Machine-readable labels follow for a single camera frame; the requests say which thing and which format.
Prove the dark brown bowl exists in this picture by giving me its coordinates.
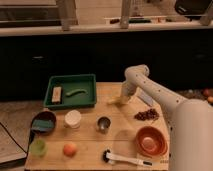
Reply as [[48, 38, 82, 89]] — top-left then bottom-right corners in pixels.
[[30, 111, 56, 135]]

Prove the dark grapes bunch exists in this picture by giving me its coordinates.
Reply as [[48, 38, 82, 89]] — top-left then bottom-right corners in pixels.
[[134, 108, 159, 121]]

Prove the orange fruit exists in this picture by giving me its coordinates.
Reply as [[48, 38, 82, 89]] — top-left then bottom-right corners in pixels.
[[63, 143, 77, 157]]

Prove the wooden board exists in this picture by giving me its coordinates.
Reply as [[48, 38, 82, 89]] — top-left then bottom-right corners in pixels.
[[25, 83, 169, 171]]

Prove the small metal cup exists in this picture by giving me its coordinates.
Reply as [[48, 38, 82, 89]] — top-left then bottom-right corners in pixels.
[[97, 117, 111, 134]]

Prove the green plastic cup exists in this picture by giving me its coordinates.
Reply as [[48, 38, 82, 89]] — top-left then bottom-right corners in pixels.
[[29, 139, 47, 157]]

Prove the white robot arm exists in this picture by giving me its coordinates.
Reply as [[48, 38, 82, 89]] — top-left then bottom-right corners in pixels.
[[120, 65, 213, 171]]

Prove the green pepper toy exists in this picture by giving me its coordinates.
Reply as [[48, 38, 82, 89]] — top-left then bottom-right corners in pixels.
[[66, 89, 87, 97]]

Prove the green plastic tray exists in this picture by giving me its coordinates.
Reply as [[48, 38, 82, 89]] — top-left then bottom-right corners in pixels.
[[44, 74, 97, 110]]

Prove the white dish brush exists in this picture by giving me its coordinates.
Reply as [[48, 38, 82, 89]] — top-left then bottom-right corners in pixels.
[[103, 149, 152, 166]]

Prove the orange bowl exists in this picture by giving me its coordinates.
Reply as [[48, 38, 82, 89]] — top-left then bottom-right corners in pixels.
[[135, 126, 168, 158]]

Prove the yellow banana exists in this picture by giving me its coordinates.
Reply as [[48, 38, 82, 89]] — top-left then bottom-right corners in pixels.
[[107, 96, 129, 105]]

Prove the white plastic cup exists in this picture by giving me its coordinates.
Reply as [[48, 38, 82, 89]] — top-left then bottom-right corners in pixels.
[[64, 110, 82, 129]]

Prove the black cable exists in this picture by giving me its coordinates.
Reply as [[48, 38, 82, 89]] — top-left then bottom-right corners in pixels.
[[0, 121, 36, 165]]

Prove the blue green sponge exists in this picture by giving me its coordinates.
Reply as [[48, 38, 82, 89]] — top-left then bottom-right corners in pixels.
[[32, 120, 54, 131]]

